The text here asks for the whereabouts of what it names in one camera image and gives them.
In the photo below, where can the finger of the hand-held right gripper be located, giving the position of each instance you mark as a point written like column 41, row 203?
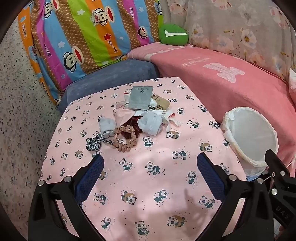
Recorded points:
column 278, row 169

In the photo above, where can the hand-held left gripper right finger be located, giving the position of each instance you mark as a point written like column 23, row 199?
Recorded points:
column 210, row 176

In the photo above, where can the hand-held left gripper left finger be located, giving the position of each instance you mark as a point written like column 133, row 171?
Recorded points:
column 92, row 173

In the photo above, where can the trash bin with white liner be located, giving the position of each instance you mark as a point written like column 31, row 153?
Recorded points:
column 252, row 139

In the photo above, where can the beige scrunchie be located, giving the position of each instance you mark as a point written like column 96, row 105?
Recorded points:
column 122, row 146

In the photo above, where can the dark red velvet scrunchie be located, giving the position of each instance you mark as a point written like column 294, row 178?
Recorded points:
column 135, row 126

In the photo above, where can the pink sock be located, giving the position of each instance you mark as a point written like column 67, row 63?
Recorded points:
column 123, row 117

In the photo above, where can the white sock with red trim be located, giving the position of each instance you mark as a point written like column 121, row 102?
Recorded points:
column 171, row 118

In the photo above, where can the leopard print scrunchie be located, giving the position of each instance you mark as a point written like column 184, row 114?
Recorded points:
column 92, row 143

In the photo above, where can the grey-white sock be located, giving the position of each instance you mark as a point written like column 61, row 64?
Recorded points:
column 106, row 127

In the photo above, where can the pink panda tablecloth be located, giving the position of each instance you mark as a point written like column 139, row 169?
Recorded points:
column 150, row 185

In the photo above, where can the plain white sock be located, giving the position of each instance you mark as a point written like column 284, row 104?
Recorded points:
column 150, row 122

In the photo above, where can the pink and white pillow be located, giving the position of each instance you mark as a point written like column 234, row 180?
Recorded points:
column 293, row 85

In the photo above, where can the beige stocking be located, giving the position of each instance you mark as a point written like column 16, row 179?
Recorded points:
column 161, row 103

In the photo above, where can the blue-grey sofa cushion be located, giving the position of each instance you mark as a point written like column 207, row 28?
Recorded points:
column 104, row 78

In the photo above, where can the pink blanket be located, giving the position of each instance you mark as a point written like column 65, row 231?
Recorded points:
column 208, row 76

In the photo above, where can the striped cartoon monkey quilt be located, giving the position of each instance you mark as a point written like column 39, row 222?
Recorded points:
column 81, row 34

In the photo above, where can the green cushion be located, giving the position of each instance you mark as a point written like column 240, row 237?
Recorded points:
column 173, row 34

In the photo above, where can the grey floral quilt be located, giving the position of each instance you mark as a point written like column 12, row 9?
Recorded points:
column 231, row 27

